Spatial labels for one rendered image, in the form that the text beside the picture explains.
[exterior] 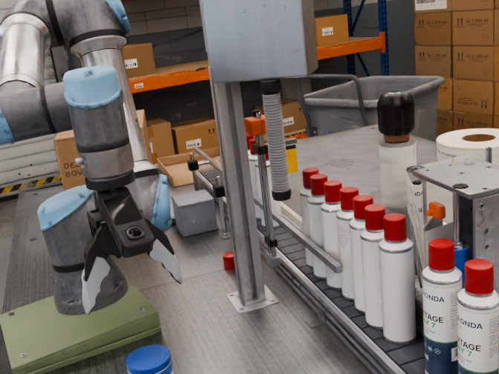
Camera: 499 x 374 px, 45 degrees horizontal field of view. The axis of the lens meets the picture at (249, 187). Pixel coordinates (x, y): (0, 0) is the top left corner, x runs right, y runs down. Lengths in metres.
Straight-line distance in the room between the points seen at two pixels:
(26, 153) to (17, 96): 4.52
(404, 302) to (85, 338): 0.57
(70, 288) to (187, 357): 0.30
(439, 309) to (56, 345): 0.68
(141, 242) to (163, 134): 4.26
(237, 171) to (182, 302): 0.32
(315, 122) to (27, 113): 2.87
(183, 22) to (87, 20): 4.64
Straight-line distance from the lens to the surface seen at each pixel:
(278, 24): 1.01
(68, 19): 1.28
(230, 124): 1.12
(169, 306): 1.28
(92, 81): 0.84
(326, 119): 3.63
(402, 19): 7.29
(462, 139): 1.59
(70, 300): 1.28
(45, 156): 5.51
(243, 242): 1.18
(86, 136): 0.86
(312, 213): 1.15
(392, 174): 1.41
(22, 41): 1.17
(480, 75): 4.77
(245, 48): 1.03
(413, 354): 0.97
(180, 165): 2.34
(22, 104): 0.96
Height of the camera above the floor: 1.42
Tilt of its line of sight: 18 degrees down
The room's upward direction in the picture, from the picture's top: 7 degrees counter-clockwise
